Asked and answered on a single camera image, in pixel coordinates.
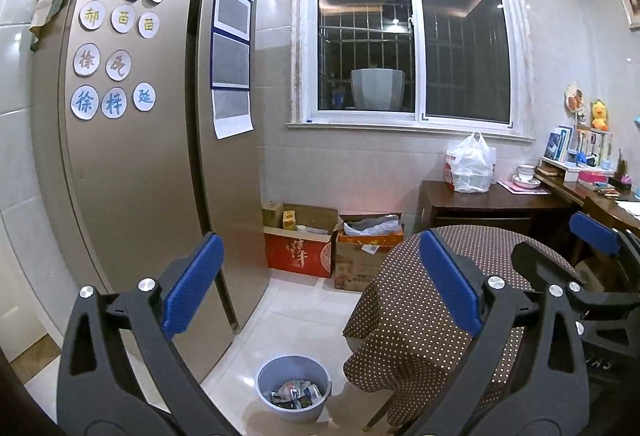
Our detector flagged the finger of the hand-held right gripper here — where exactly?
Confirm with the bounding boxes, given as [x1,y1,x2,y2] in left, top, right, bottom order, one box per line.
[511,241,640,312]
[569,210,640,277]

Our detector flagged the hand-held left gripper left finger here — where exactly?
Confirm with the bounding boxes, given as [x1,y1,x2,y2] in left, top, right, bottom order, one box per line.
[56,231,241,436]

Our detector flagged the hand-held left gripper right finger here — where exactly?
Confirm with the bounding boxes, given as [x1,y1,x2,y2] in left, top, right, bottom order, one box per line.
[400,229,591,436]

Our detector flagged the blue plastic bucket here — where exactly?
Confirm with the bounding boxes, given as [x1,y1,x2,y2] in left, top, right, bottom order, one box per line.
[256,355,332,424]

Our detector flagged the heap of wrappers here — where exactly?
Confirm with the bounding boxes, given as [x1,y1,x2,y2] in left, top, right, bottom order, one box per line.
[270,378,325,411]

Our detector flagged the wooden chair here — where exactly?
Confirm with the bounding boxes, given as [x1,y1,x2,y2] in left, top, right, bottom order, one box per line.
[570,196,640,292]

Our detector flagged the brown polka dot tablecloth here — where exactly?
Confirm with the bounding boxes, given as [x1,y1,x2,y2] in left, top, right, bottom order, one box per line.
[342,225,583,427]

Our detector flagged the dark pen holder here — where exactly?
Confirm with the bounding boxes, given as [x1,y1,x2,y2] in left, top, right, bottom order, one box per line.
[614,149,632,192]

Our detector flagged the pink placemat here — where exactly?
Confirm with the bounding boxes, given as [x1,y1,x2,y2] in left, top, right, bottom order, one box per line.
[497,179,551,194]

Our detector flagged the wooden desktop shelf organiser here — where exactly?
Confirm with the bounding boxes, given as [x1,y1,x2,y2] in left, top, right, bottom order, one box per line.
[539,126,613,174]

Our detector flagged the dark wooden desk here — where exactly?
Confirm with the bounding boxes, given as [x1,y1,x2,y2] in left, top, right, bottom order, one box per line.
[416,179,576,237]

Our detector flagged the blue book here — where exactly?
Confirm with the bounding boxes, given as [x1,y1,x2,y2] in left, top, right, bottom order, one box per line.
[545,129,573,162]

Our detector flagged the brown printed cardboard box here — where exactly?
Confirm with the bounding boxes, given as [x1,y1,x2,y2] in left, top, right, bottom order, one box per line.
[334,213,405,292]

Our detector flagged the grey plastic bag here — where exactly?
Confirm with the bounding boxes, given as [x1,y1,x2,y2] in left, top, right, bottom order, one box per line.
[342,215,401,237]

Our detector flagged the small brown cardboard box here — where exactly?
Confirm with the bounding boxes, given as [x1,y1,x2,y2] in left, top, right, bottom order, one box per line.
[261,201,285,229]

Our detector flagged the red cardboard box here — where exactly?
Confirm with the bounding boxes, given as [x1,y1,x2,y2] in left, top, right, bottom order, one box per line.
[263,203,338,279]

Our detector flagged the white plastic bag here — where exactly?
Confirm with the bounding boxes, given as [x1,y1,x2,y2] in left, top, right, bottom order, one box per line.
[450,131,497,193]

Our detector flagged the silver double-door refrigerator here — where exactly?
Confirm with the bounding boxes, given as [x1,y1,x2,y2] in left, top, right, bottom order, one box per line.
[30,0,271,384]

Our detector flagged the yellow plush duck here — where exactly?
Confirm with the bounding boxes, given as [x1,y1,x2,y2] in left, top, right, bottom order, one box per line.
[591,99,611,132]

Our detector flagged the white printed sheet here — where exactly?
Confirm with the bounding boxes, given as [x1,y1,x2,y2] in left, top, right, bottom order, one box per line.
[211,89,255,139]

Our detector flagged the white framed sliding window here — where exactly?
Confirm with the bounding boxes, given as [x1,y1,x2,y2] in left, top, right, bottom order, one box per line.
[285,0,536,142]

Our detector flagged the white ribbed planter pot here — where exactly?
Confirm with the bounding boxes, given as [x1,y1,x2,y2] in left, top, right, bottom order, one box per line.
[350,68,405,111]

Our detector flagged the round character fridge magnets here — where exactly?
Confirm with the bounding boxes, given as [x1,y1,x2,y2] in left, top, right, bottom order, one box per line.
[70,0,167,122]

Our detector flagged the blue bordered printed sheet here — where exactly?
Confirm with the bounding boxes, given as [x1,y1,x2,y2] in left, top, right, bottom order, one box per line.
[210,32,251,90]
[212,0,252,41]

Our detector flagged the round cartoon wall decoration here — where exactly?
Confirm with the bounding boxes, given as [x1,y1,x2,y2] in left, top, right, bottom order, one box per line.
[565,83,586,112]

